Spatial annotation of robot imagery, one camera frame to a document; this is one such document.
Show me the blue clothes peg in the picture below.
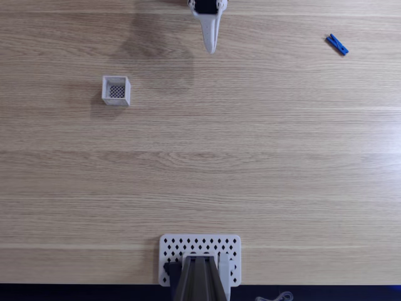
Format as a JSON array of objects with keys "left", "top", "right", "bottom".
[{"left": 325, "top": 33, "right": 350, "bottom": 56}]

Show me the small white slatted crate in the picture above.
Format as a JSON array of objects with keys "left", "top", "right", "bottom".
[{"left": 102, "top": 75, "right": 132, "bottom": 107}]

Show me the black clamp block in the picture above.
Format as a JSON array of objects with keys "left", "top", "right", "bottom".
[{"left": 163, "top": 261, "right": 183, "bottom": 287}]

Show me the white perforated base plate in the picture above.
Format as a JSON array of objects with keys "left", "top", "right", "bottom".
[{"left": 159, "top": 233, "right": 242, "bottom": 288}]

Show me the dark metal camera post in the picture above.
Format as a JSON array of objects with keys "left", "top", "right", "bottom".
[{"left": 172, "top": 255, "right": 229, "bottom": 301}]

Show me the thin looped cable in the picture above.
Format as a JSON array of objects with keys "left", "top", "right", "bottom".
[{"left": 254, "top": 291, "right": 294, "bottom": 301}]

